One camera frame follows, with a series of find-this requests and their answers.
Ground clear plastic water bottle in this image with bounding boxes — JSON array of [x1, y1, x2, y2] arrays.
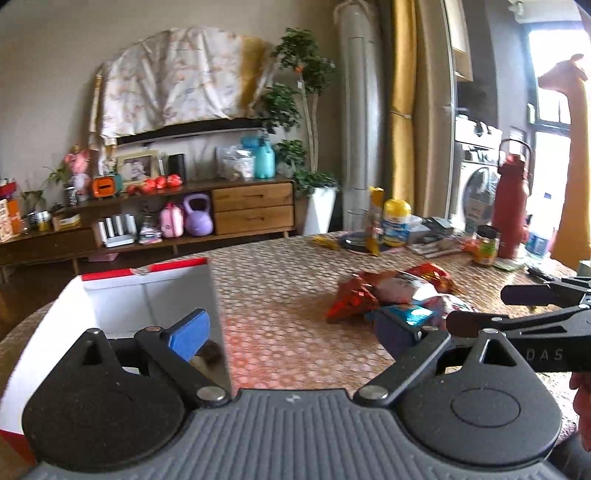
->
[[525, 193, 558, 260]]

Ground crumpled yellow wrapper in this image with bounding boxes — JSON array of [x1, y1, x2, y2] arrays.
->
[[311, 233, 343, 251]]

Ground white red drink pouch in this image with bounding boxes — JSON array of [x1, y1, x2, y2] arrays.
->
[[428, 292, 477, 320]]

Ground white triangular snack packet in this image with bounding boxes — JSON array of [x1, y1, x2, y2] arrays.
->
[[373, 271, 440, 306]]

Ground white washing machine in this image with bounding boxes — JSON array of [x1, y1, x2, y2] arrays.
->
[[454, 114, 505, 232]]

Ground green potted tree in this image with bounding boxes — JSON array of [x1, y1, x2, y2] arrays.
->
[[257, 27, 343, 237]]

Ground small stack of magazines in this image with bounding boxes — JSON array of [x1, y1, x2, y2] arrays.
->
[[138, 221, 164, 245]]

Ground stack of books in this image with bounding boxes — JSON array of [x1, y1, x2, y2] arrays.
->
[[408, 215, 468, 258]]

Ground round black coaster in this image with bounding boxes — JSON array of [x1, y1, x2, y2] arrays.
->
[[338, 230, 385, 254]]

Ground grey standing air conditioner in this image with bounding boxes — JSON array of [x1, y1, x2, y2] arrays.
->
[[333, 0, 392, 232]]

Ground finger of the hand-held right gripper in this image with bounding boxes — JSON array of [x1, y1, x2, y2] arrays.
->
[[445, 304, 591, 337], [501, 276, 591, 308]]

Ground small cardboard box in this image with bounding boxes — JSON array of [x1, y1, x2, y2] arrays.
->
[[52, 213, 82, 232]]

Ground dark red thermos jug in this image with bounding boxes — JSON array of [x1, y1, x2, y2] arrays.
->
[[491, 138, 533, 260]]

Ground purple kettlebell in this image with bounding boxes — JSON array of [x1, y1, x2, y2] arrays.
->
[[183, 193, 214, 237]]

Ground clear plastic bag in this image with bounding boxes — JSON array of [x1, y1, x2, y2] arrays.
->
[[215, 145, 256, 182]]

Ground teal plastic jug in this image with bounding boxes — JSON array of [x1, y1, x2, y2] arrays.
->
[[240, 135, 277, 180]]

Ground black remote control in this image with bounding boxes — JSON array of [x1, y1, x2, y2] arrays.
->
[[526, 265, 563, 283]]

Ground white router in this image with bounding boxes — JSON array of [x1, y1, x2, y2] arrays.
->
[[98, 214, 138, 248]]

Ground small leafy plant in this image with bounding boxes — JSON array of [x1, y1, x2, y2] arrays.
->
[[22, 161, 71, 219]]

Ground yellow curtain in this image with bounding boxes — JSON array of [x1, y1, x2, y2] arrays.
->
[[389, 0, 419, 219]]

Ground floral dust cover cloth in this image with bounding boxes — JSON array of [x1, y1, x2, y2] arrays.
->
[[93, 27, 274, 145]]

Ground orange green radio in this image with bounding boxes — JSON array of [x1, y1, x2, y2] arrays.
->
[[92, 174, 122, 199]]

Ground red brown foil snack packet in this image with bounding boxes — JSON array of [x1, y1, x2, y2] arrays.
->
[[326, 271, 385, 325]]

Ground red cardboard box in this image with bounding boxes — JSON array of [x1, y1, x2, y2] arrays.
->
[[0, 257, 232, 465]]

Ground person's right hand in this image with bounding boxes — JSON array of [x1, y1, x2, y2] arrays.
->
[[569, 370, 591, 445]]

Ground orange printed boxes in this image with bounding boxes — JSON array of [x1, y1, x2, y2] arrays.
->
[[0, 181, 25, 244]]

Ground glass jar with dark lid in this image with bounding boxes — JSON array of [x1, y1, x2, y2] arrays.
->
[[474, 224, 502, 268]]

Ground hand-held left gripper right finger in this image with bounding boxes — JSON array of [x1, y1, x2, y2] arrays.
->
[[352, 307, 532, 410]]

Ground pink doll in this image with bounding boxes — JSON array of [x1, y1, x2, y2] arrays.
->
[[64, 146, 91, 195]]

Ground white wall cabinet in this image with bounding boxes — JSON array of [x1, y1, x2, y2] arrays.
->
[[442, 0, 475, 85]]

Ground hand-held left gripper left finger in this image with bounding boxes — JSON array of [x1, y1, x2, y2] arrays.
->
[[62, 308, 230, 410]]

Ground white bottle with yellow lid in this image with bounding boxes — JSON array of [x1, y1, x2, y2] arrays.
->
[[382, 198, 413, 248]]

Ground yellow giraffe toy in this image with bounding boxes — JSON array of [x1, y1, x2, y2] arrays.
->
[[537, 54, 591, 274]]

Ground blue snack packet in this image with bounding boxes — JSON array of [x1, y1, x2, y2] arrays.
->
[[382, 302, 445, 327]]

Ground wooden tv cabinet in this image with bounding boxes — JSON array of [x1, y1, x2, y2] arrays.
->
[[0, 176, 297, 283]]

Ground framed photo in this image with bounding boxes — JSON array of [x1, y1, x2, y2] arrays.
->
[[116, 150, 160, 186]]

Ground tall yellow packet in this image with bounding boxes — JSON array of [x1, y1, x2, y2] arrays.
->
[[366, 186, 387, 257]]

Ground orange red chip bag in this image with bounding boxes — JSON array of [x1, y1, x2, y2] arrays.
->
[[405, 261, 463, 295]]

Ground row of red apples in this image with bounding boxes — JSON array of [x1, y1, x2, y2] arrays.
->
[[126, 174, 184, 195]]

